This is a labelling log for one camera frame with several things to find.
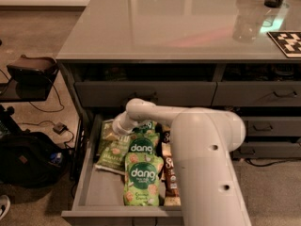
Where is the green jalapeno chip bag front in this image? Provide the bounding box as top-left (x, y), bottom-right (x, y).
top-left (95, 136), bottom-right (131, 175)

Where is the green jalapeno chip bag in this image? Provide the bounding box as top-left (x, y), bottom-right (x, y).
top-left (97, 120), bottom-right (119, 155)
top-left (95, 136), bottom-right (131, 175)

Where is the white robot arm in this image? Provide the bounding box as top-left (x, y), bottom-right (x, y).
top-left (113, 99), bottom-right (251, 226)

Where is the green dang bag rear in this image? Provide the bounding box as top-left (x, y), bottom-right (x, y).
top-left (134, 121), bottom-right (157, 134)

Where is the green dang bag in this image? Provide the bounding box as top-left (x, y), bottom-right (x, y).
top-left (123, 153), bottom-right (164, 206)
top-left (134, 121), bottom-right (157, 134)
top-left (129, 133), bottom-right (160, 154)

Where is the brown sea salt bag rear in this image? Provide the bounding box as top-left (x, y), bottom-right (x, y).
top-left (161, 125), bottom-right (170, 144)

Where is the brown sea salt bag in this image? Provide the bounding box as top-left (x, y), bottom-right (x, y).
top-left (162, 143), bottom-right (181, 206)
top-left (161, 125), bottom-right (170, 144)

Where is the green dang bag middle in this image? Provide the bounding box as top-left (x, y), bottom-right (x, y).
top-left (129, 133), bottom-right (160, 154)

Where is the green jalapeno chip bag rear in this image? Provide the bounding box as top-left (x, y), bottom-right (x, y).
top-left (97, 120), bottom-right (119, 155)

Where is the grey top left drawer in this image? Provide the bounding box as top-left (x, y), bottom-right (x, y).
top-left (74, 81), bottom-right (216, 107)

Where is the grey top right drawer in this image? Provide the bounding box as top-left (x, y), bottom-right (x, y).
top-left (212, 81), bottom-right (301, 107)

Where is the green dang bag front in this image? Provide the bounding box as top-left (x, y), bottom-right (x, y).
top-left (123, 153), bottom-right (164, 206)

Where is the brown sea salt bag front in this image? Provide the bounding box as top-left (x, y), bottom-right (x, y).
top-left (162, 143), bottom-right (181, 206)

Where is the open grey middle drawer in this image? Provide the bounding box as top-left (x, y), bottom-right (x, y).
top-left (61, 114), bottom-right (184, 226)

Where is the grey middle right drawer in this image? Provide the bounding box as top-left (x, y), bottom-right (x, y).
top-left (243, 117), bottom-right (301, 137)

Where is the grey bottom right drawer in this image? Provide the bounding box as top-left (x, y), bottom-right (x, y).
top-left (231, 142), bottom-right (301, 159)

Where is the grey cabinet with glass top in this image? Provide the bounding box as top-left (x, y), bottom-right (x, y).
top-left (55, 0), bottom-right (301, 162)

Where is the black power adapter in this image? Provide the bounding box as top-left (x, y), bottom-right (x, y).
top-left (53, 122), bottom-right (67, 135)

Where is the black side table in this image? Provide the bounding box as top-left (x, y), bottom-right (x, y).
top-left (0, 69), bottom-right (60, 137)

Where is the black backpack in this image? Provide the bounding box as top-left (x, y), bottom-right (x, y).
top-left (0, 132), bottom-right (69, 188)

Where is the black white fiducial marker board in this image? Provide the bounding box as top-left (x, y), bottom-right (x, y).
top-left (267, 31), bottom-right (301, 58)

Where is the white shoe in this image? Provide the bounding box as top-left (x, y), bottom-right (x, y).
top-left (0, 195), bottom-right (11, 220)

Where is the black floor cable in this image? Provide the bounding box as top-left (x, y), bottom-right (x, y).
top-left (0, 68), bottom-right (76, 149)

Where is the black cable under cabinet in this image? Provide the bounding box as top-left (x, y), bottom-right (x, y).
top-left (244, 157), bottom-right (301, 168)

